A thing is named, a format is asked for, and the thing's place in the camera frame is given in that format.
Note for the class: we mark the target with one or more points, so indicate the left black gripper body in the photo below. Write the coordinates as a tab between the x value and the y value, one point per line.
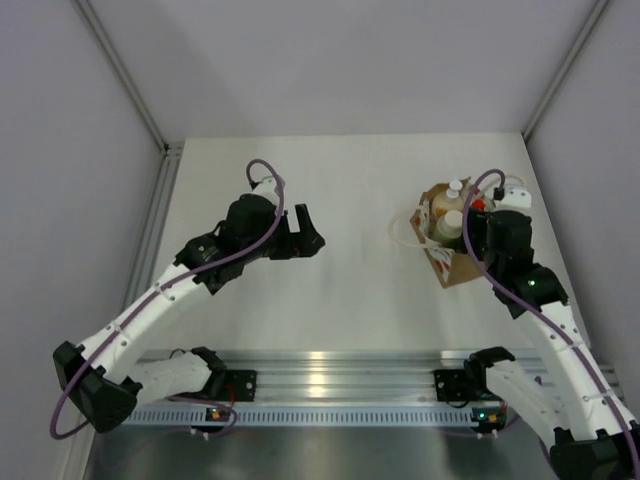
282	244

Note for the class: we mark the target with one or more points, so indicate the clear red-capped bottle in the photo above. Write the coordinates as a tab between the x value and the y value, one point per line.
483	203

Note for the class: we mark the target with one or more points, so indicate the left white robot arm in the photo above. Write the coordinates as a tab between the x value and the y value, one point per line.
103	376

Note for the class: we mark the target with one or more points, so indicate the white slotted cable duct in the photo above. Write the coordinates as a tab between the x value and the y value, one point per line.
260	416

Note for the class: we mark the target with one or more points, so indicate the green white-capped bottle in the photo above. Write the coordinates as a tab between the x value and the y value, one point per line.
448	228

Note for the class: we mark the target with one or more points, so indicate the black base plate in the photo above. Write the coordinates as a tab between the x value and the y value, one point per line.
452	386
239	386

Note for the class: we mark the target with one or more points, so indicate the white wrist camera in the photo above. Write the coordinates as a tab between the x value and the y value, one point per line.
270	188
516	198

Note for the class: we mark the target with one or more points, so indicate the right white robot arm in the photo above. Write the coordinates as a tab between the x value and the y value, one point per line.
584	428

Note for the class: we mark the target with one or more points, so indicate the cream pump lotion bottle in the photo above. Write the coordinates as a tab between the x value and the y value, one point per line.
448	200

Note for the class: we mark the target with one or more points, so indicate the aluminium mounting rail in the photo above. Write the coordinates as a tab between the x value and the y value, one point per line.
357	378

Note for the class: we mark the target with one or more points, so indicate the right aluminium frame post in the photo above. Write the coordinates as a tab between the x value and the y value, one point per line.
597	11

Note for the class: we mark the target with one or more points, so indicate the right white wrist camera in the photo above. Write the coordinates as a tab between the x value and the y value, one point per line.
516	198

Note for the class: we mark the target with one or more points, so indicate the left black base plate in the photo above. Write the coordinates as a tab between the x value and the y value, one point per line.
239	386

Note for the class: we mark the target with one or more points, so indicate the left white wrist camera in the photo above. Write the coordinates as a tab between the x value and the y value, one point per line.
270	188

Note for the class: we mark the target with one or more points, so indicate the left aluminium frame post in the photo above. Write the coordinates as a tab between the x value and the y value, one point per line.
97	31

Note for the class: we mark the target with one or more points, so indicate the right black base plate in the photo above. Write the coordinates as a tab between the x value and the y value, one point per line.
452	386

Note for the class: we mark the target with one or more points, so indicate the aluminium frame post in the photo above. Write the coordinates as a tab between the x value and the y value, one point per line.
97	31
597	11

